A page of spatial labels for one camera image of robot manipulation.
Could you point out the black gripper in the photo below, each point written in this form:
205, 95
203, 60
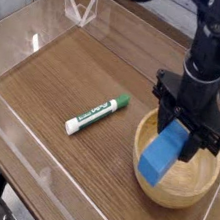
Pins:
194, 103

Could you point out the blue block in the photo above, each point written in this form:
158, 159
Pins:
160, 155

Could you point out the green white marker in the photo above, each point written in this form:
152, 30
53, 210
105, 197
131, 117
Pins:
80, 122

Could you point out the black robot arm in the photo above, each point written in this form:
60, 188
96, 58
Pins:
203, 58

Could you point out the brown wooden bowl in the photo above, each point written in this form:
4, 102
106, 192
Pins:
185, 183

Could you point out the clear acrylic tray walls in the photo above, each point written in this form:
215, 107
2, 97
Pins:
58, 60

